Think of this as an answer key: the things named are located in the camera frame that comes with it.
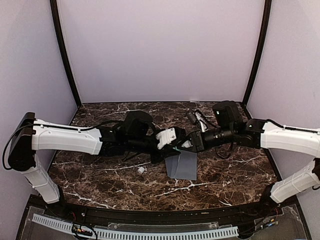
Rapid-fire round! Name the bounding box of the grey envelope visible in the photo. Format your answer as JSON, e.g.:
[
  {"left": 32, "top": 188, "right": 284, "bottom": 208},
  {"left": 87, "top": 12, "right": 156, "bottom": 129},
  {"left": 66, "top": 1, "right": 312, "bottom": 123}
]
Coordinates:
[{"left": 165, "top": 150, "right": 198, "bottom": 181}]

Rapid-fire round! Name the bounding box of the white glue stick cap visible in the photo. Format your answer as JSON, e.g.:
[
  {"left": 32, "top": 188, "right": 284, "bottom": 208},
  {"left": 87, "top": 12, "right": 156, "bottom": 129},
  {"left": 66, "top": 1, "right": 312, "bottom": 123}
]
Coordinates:
[{"left": 137, "top": 166, "right": 146, "bottom": 174}]

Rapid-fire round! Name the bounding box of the white green glue stick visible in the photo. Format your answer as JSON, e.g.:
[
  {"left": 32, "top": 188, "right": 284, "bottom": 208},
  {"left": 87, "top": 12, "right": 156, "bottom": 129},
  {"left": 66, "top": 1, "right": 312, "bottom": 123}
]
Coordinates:
[{"left": 174, "top": 140, "right": 193, "bottom": 152}]

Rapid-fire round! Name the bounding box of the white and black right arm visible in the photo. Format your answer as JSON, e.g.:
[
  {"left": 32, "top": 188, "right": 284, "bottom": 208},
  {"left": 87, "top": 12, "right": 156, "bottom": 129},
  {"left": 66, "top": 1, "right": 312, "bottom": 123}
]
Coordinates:
[{"left": 177, "top": 100, "right": 320, "bottom": 217}]

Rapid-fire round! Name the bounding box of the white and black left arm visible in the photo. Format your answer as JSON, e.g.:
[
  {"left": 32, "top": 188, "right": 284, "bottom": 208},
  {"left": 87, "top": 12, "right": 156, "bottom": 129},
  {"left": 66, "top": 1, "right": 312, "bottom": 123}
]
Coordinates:
[{"left": 2, "top": 110, "right": 186, "bottom": 218}]

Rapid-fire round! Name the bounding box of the black table edge rail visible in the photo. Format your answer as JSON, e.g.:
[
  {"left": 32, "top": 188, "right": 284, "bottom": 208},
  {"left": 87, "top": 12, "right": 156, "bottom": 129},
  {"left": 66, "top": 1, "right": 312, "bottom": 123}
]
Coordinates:
[{"left": 29, "top": 193, "right": 301, "bottom": 226}]

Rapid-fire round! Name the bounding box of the grey slotted cable duct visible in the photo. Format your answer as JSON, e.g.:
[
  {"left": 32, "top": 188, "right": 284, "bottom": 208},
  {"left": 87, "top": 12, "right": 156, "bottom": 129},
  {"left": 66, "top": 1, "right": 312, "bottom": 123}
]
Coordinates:
[{"left": 32, "top": 214, "right": 239, "bottom": 240}]

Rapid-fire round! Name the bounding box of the black right frame post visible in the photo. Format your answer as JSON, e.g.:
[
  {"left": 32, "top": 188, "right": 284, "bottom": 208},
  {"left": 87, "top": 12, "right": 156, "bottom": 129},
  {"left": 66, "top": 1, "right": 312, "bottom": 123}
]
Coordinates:
[{"left": 241, "top": 0, "right": 272, "bottom": 108}]

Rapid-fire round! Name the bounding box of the black frame post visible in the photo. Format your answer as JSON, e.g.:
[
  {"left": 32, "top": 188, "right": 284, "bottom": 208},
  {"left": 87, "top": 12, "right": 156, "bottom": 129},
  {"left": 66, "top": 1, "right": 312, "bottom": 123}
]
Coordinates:
[
  {"left": 49, "top": 0, "right": 82, "bottom": 108},
  {"left": 241, "top": 0, "right": 272, "bottom": 108}
]

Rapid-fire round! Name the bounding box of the black left frame post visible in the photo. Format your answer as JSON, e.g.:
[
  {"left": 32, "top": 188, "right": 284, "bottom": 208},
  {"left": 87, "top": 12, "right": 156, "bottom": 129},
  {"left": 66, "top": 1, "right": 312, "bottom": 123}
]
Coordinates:
[{"left": 49, "top": 0, "right": 82, "bottom": 108}]

